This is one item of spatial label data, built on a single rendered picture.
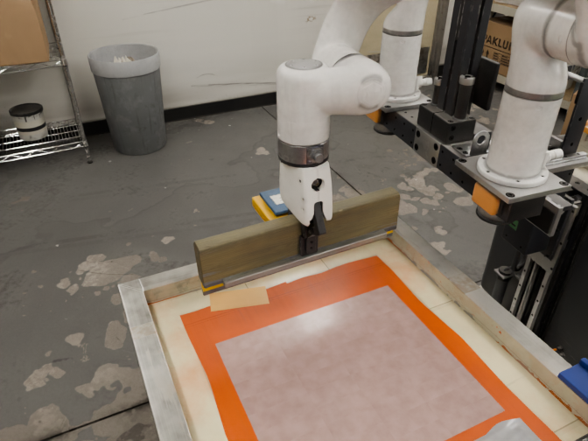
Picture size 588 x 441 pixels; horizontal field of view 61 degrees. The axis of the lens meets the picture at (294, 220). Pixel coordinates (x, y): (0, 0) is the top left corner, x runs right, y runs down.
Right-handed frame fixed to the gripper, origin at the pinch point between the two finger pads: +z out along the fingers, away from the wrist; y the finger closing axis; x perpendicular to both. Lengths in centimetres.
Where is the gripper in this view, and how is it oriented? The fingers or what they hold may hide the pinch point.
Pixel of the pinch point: (303, 237)
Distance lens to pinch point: 82.7
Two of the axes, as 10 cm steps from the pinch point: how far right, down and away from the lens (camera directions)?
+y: -4.3, -5.1, 7.5
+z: 0.1, 8.3, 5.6
